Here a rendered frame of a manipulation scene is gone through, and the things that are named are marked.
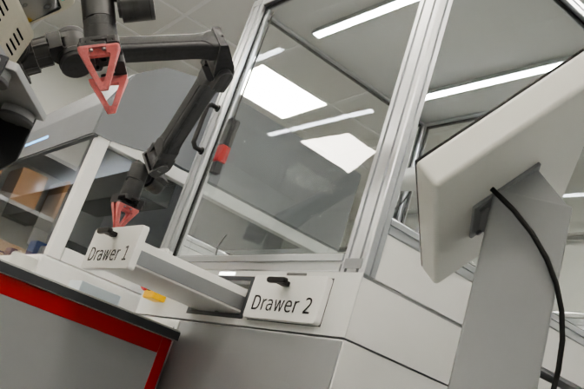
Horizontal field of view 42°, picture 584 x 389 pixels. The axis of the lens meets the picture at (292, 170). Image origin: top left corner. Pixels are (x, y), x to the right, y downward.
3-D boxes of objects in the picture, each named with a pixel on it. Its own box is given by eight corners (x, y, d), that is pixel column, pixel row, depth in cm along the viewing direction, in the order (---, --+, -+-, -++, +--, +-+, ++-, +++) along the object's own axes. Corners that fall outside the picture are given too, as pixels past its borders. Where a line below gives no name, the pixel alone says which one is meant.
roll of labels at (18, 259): (28, 275, 200) (34, 261, 202) (36, 275, 195) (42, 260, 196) (3, 266, 197) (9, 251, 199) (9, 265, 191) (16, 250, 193)
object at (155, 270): (133, 265, 179) (142, 240, 181) (90, 265, 200) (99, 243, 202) (264, 322, 199) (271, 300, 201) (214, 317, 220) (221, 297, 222)
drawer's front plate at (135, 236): (127, 268, 176) (144, 224, 180) (80, 267, 200) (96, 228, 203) (133, 271, 177) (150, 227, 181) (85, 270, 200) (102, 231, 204)
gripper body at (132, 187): (128, 208, 228) (136, 186, 230) (143, 207, 219) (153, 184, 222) (109, 200, 224) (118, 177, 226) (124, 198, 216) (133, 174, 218)
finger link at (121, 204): (120, 234, 225) (131, 205, 227) (130, 234, 219) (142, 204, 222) (99, 226, 221) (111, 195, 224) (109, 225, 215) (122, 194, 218)
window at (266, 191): (349, 255, 174) (447, -78, 206) (172, 258, 242) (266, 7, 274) (351, 256, 174) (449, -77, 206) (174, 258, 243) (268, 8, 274)
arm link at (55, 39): (38, 35, 179) (42, 50, 176) (82, 23, 180) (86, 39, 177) (49, 62, 186) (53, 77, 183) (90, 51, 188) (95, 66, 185)
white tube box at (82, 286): (76, 293, 204) (82, 280, 205) (64, 293, 211) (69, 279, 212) (116, 309, 211) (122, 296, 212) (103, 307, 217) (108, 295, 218)
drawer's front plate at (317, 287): (314, 323, 167) (328, 276, 171) (242, 316, 190) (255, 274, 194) (320, 326, 168) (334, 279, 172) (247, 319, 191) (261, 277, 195)
